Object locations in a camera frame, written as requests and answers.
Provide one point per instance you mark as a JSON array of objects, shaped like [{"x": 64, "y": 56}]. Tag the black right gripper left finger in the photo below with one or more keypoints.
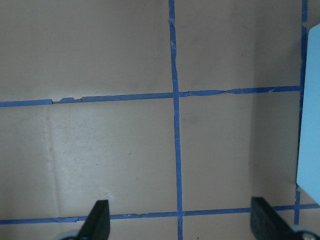
[{"x": 97, "y": 226}]

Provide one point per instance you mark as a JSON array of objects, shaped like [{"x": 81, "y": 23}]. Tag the light blue plastic bin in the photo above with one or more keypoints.
[{"x": 308, "y": 170}]

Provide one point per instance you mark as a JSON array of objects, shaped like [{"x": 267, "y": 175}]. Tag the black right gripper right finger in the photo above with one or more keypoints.
[{"x": 266, "y": 223}]

